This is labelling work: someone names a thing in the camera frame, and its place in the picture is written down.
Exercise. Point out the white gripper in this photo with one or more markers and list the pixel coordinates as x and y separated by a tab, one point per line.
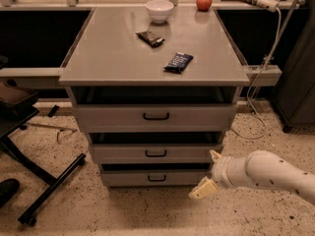
220	172

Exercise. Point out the grey drawer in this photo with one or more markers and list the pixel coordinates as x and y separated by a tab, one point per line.
145	153
153	178
92	118

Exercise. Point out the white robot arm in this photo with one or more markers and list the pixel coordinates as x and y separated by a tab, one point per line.
260	170

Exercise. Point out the grey drawer cabinet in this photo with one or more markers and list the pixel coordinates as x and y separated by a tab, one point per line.
112	66

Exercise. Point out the grey bottom drawer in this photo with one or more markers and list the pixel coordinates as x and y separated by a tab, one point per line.
153	178

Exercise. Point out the grey top drawer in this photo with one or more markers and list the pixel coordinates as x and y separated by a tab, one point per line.
92	118

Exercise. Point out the dark grey cabinet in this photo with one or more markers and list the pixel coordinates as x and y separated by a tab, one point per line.
294	94

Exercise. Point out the dark blue snack bar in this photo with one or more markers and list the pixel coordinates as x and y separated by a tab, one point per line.
178	63

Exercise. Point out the dark brown snack bar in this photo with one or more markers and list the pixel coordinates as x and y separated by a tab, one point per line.
150	38

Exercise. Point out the white ceramic bowl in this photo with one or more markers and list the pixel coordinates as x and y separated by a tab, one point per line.
159	10

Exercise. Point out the red apple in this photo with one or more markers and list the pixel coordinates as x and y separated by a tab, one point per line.
204	5

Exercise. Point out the black shoe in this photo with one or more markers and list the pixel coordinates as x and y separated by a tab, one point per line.
8	188

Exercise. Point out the black office chair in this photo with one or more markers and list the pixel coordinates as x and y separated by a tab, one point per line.
16	109

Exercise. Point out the grey metal rail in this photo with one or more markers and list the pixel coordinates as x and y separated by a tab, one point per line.
36	78

